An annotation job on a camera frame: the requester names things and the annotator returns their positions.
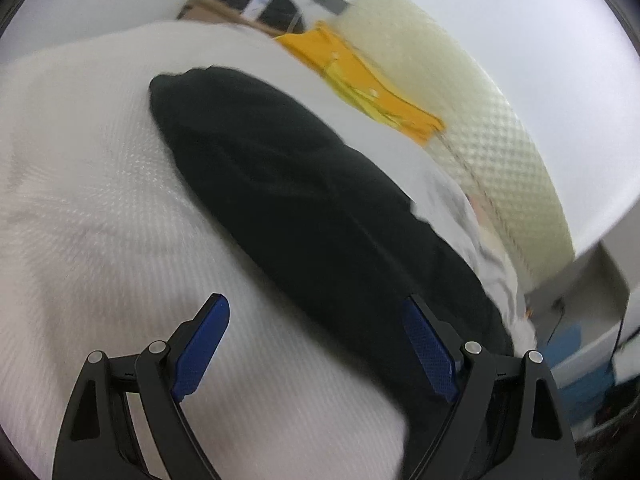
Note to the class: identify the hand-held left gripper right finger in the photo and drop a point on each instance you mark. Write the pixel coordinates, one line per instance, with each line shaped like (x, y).
(431, 349)

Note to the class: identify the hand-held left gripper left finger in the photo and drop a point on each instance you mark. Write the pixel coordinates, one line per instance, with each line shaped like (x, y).
(202, 342)

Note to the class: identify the black garment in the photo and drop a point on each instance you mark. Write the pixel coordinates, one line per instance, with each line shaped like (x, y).
(320, 210)

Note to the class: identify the white printed cloth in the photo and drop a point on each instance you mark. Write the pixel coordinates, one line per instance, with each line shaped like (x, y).
(480, 240)

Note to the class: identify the white textured bed cover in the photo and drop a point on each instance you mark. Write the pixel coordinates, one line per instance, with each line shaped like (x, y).
(140, 220)

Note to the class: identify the white cabinet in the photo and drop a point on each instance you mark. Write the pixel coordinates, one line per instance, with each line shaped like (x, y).
(595, 310)

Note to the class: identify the cream quilted mattress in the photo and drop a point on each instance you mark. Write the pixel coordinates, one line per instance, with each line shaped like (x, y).
(450, 105)

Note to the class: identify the yellow cloth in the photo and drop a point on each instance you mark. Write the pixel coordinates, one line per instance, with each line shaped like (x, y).
(360, 80)

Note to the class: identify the brown cardboard box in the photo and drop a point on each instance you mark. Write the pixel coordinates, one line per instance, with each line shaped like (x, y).
(220, 12)

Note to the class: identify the black bag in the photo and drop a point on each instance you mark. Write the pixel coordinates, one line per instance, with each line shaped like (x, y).
(265, 2)

